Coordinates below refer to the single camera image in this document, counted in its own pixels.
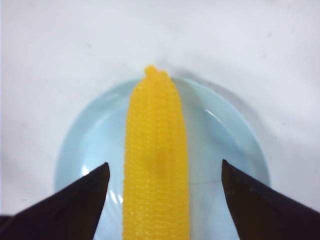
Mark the light blue round plate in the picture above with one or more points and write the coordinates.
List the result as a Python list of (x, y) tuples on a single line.
[(215, 132)]

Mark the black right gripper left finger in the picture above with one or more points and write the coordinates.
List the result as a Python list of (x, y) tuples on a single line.
[(72, 213)]

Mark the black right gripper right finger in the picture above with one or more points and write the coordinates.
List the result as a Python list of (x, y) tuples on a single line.
[(261, 213)]

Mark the yellow corn cob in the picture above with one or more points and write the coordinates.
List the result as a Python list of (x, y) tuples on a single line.
[(156, 196)]

